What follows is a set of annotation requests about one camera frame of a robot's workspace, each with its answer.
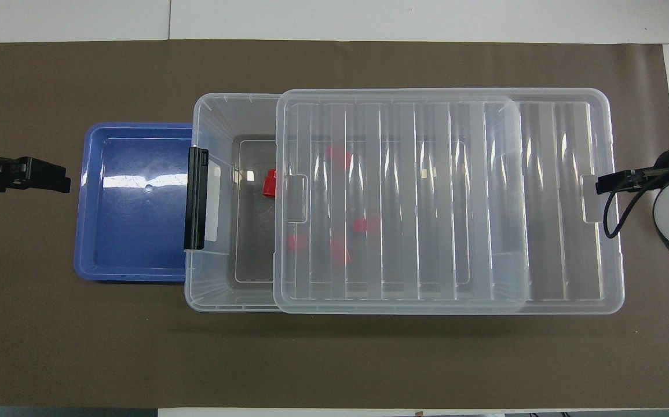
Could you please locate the clear ribbed plastic lid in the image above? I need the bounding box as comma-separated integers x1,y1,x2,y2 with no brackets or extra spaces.
273,88,625,315

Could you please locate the blue plastic tray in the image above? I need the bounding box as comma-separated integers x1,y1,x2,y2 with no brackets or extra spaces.
74,122,196,283

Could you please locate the clear plastic storage box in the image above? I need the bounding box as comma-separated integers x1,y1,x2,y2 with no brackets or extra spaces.
184,93,529,313

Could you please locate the brown paper table mat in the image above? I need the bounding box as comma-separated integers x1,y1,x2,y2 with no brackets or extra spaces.
0,39,669,409

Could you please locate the black box latch handle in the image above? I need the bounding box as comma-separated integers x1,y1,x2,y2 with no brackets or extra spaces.
184,147,210,251

